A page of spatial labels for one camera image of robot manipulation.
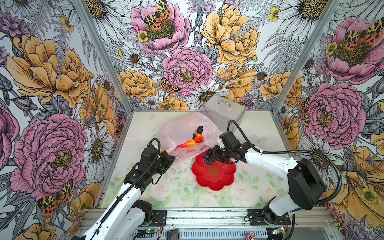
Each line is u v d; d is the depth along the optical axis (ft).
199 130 3.43
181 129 3.06
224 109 3.38
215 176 2.87
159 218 2.44
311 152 1.57
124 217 1.88
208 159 2.73
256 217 2.40
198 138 3.34
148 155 1.92
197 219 2.50
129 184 1.70
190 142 3.25
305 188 1.45
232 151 2.17
